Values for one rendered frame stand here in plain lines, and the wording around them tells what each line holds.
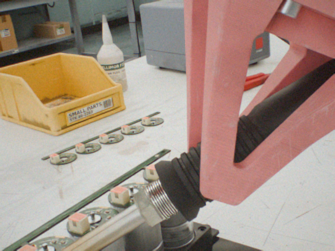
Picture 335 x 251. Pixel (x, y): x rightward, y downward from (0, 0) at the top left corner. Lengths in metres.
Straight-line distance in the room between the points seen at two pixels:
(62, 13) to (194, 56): 5.68
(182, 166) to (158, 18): 0.56
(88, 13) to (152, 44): 5.35
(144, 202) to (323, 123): 0.07
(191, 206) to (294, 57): 0.07
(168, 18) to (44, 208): 0.39
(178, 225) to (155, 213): 0.10
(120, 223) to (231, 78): 0.07
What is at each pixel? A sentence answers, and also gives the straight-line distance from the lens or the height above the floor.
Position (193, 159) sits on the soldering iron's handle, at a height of 0.86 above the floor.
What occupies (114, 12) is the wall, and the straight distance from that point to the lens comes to 6.40.
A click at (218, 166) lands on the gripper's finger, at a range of 0.17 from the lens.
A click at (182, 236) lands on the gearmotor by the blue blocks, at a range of 0.29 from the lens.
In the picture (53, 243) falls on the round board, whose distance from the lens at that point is 0.23.
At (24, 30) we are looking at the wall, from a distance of 5.55.
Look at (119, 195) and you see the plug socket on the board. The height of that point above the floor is 0.82.
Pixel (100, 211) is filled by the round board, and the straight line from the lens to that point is 0.25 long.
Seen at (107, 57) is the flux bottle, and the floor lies 0.80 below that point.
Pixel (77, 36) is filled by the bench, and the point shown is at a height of 0.31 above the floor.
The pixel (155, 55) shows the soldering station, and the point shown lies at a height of 0.77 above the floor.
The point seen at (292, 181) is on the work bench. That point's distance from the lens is 0.40.
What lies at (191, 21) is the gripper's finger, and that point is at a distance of 0.18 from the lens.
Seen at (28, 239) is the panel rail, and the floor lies 0.81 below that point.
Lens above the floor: 0.93
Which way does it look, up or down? 20 degrees down
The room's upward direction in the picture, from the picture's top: 7 degrees counter-clockwise
